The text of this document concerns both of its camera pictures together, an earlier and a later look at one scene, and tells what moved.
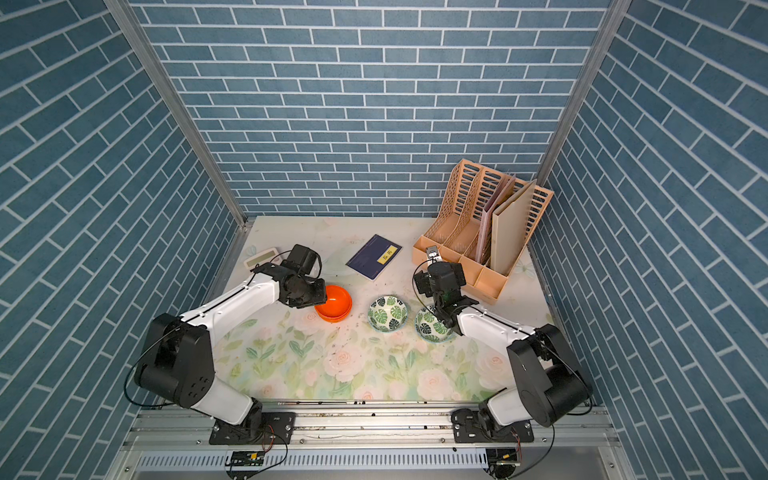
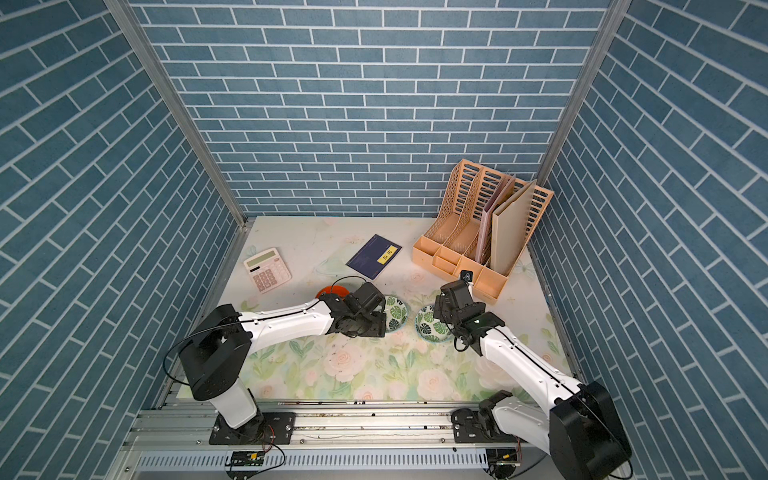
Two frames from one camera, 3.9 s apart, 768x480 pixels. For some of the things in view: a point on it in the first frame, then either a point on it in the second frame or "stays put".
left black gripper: (319, 297) → (378, 329)
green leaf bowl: (430, 328) stays put
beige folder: (510, 226) stays put
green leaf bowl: (387, 314) stays put
